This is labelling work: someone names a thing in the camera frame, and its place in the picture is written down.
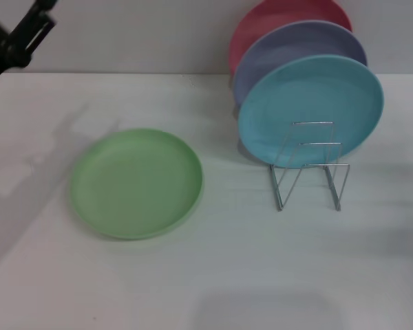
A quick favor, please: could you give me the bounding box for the green round plate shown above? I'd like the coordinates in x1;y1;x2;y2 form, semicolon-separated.
70;127;205;241

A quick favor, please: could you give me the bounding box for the red round plate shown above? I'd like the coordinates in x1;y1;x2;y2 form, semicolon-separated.
228;0;353;75

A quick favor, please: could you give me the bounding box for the purple round plate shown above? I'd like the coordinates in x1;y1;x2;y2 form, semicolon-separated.
232;19;368;107

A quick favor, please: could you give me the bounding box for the teal blue round plate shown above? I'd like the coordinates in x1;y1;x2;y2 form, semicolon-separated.
237;54;385;166

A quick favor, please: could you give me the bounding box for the silver wire plate rack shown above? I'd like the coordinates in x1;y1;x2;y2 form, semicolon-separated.
268;120;351;212

